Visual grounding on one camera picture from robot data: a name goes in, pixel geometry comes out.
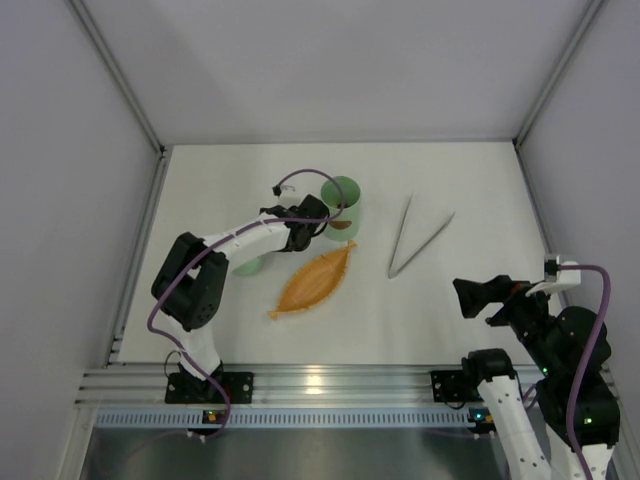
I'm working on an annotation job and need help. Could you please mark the orange boat-shaped woven tray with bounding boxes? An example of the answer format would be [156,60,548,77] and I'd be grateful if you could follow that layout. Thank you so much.
[267,240,357,320]

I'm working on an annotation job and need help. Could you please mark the metal tongs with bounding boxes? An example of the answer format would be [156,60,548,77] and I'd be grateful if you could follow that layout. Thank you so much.
[387,194,457,280]

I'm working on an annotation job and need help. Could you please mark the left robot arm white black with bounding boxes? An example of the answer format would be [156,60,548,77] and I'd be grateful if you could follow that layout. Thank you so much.
[147,195,329,401]

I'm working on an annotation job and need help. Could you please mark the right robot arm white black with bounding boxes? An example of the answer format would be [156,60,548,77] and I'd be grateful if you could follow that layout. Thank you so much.
[453,265,620,479]

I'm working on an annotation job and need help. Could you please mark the green cylindrical lunch container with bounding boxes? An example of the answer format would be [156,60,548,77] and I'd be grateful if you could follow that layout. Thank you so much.
[320,176,362,242]

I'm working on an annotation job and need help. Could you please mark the green round lid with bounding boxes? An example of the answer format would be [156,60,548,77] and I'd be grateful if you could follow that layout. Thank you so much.
[233,256,265,276]

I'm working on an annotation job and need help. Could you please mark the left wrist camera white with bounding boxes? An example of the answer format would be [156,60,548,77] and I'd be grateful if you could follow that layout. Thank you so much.
[272,184,301,208]

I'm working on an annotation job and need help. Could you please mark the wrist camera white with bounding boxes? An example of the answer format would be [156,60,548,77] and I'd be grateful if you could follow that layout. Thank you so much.
[272,184,301,208]
[525,254,581,297]

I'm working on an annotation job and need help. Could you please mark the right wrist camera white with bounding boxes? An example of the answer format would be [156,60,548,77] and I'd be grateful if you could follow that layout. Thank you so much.
[525,254,581,297]

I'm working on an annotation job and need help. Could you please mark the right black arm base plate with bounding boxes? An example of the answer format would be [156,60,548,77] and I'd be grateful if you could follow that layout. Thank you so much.
[430,369,481,405]

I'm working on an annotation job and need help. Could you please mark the left aluminium frame post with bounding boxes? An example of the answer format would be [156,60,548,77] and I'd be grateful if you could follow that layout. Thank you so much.
[67,0,169,311]

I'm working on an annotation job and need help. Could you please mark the aluminium frame post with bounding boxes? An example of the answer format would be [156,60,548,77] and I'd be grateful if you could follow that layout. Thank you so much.
[67,0,169,311]
[512,0,609,154]

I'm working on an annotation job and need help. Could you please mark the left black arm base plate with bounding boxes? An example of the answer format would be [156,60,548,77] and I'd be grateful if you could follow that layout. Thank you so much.
[164,372,254,405]

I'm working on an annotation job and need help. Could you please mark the aluminium mounting rail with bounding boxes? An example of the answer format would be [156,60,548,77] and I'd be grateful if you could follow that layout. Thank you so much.
[74,339,461,408]

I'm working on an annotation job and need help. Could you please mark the slotted grey cable duct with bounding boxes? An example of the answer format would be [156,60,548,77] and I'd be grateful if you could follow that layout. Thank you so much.
[94,408,484,429]

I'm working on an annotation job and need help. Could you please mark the right aluminium frame post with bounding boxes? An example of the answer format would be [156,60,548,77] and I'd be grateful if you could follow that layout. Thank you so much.
[512,0,609,154]

